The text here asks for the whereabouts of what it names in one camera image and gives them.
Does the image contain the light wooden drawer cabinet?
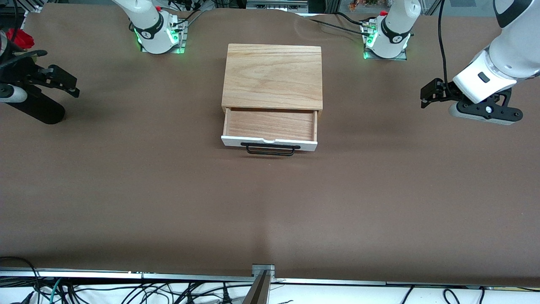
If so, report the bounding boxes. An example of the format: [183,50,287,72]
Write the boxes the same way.
[221,43,324,122]

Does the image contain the artificial red rose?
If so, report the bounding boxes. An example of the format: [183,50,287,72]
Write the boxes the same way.
[6,29,35,49]

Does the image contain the black cables at base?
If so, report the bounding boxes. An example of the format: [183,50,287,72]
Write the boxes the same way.
[302,11,377,38]
[162,0,211,27]

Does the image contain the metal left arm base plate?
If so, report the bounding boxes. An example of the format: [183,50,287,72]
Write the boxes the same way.
[363,21,408,61]

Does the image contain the grey power strip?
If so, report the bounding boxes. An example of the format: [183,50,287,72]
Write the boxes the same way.
[246,0,309,11]

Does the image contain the green floor cable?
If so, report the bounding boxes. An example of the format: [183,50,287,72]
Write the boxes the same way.
[49,279,64,304]

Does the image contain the black cables at left base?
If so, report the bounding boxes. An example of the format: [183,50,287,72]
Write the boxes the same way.
[302,11,377,38]

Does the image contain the black floor cable bundle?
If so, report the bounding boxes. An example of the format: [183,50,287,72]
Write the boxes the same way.
[0,256,254,304]

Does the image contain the aluminium table edge rail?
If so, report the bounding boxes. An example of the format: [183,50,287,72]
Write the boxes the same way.
[0,267,540,292]

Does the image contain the aluminium corner bracket with strut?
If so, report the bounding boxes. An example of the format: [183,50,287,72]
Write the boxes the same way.
[242,264,276,304]

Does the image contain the black metal drawer handle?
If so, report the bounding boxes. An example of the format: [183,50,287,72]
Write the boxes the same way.
[241,143,301,157]

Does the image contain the brown table cover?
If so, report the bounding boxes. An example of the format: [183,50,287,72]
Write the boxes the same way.
[0,3,540,288]

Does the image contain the orange cluttered object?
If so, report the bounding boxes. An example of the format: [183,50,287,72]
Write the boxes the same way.
[348,0,383,12]

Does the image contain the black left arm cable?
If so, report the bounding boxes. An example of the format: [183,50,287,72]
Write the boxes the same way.
[438,0,455,91]

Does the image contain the black cylindrical vase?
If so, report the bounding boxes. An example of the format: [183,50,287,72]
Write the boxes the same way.
[0,84,66,125]

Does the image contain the wooden drawer with white front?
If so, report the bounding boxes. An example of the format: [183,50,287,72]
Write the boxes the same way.
[221,108,319,152]

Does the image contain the aluminium frame profile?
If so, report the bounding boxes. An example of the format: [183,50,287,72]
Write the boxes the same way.
[22,0,48,14]

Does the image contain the black cables at right base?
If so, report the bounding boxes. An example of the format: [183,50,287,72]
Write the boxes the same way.
[162,0,211,27]

